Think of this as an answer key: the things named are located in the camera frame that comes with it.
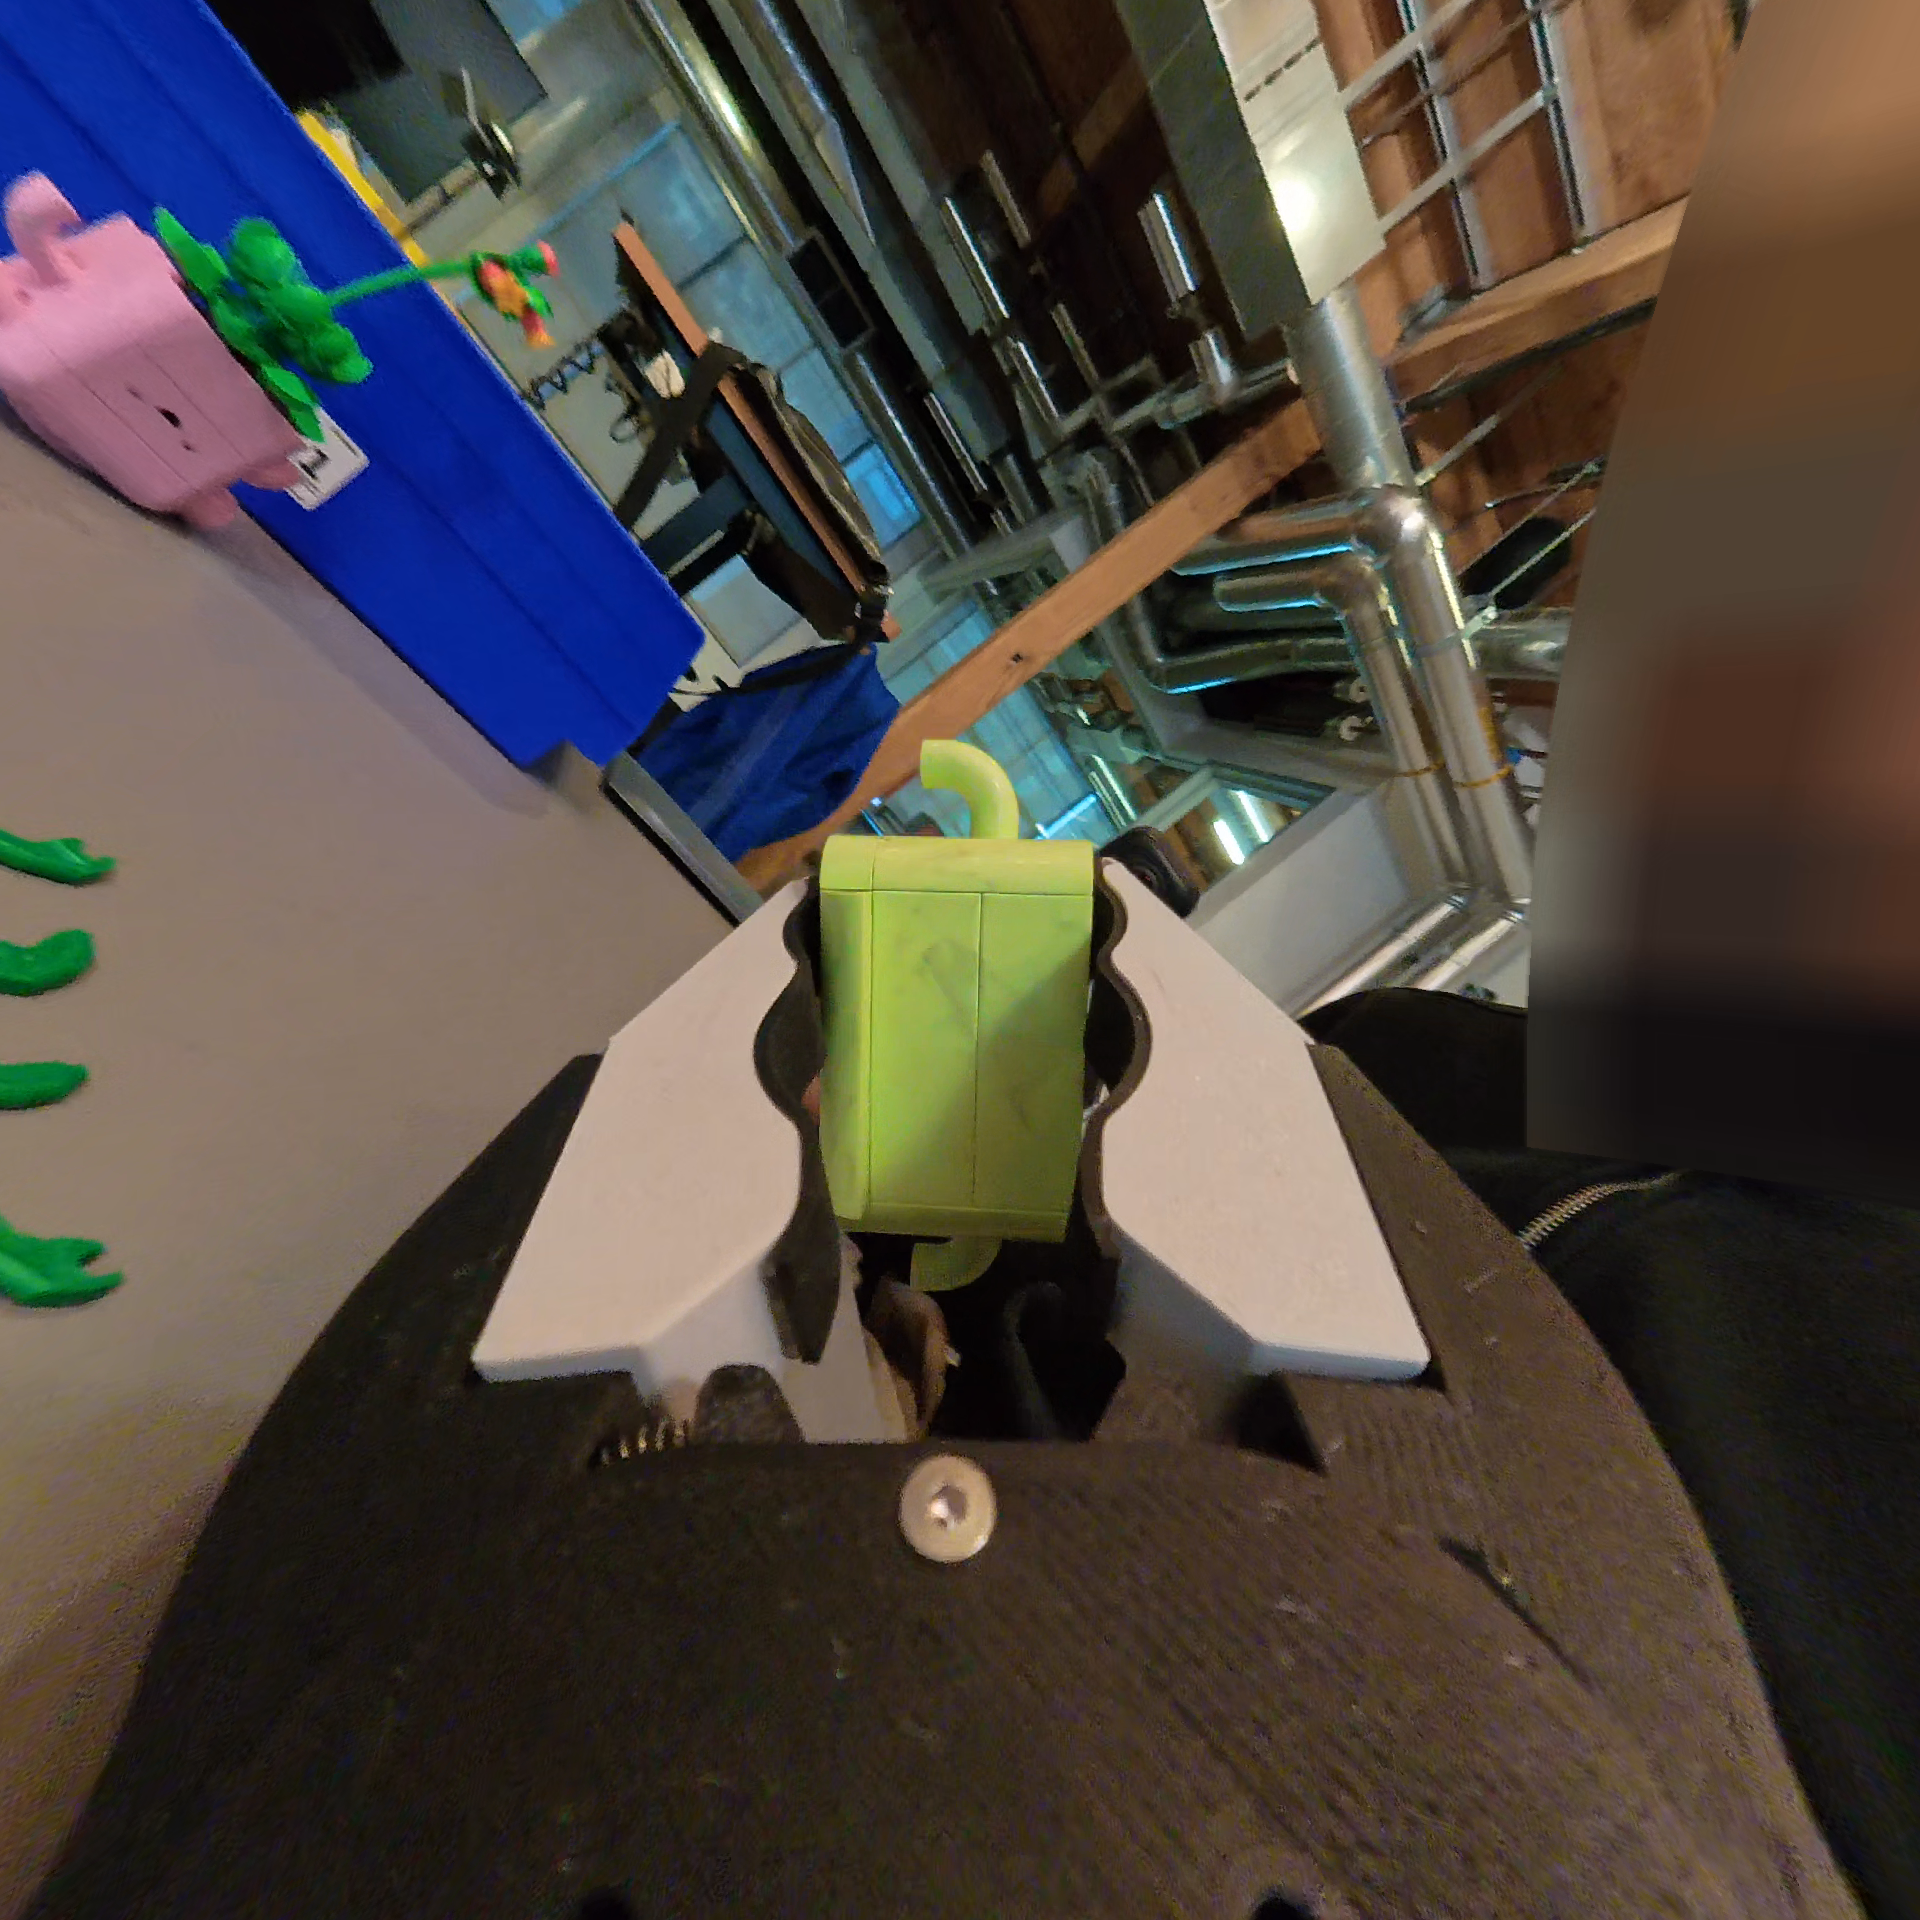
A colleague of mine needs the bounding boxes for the small yellow tray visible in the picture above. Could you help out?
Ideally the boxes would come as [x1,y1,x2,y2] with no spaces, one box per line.
[293,107,437,272]

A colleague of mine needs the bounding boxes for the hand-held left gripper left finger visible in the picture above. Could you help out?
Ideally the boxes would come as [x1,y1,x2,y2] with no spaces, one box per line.
[472,881,849,1419]

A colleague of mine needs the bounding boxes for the wooden beam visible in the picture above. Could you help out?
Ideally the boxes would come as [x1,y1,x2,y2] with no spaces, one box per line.
[733,392,1329,893]

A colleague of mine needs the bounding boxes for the blue plastic bin white tag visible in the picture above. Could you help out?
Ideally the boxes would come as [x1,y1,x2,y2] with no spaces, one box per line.
[0,0,708,773]

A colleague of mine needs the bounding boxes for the black frame wooden table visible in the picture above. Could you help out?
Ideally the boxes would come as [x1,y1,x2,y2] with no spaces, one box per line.
[605,216,902,708]

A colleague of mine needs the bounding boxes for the black bag with straps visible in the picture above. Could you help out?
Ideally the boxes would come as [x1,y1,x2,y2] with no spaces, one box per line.
[621,341,890,601]

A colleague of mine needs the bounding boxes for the black camera on mount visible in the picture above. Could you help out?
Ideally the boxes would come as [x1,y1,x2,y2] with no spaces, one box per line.
[441,66,524,193]

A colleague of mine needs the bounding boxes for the pink brick pot with plant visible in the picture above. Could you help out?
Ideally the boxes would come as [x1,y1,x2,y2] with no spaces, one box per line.
[0,171,560,529]

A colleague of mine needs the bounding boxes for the lime green toy brick figure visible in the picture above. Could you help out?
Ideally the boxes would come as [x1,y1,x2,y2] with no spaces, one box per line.
[816,738,1098,1291]

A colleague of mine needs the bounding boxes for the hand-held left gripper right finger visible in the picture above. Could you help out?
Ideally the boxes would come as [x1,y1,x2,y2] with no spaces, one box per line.
[1071,870,1431,1440]

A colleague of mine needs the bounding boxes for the dark grey panel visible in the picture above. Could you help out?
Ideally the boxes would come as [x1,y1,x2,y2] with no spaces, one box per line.
[202,0,413,95]

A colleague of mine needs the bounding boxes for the blue cloth bag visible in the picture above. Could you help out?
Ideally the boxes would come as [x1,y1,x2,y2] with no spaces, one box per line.
[636,644,902,859]

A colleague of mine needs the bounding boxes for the silver ventilation duct pipes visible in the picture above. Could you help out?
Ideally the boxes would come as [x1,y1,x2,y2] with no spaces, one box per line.
[629,0,1591,1021]

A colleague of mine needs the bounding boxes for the scattered green leaf bricks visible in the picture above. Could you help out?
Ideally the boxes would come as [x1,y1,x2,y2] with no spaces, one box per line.
[0,828,125,1308]

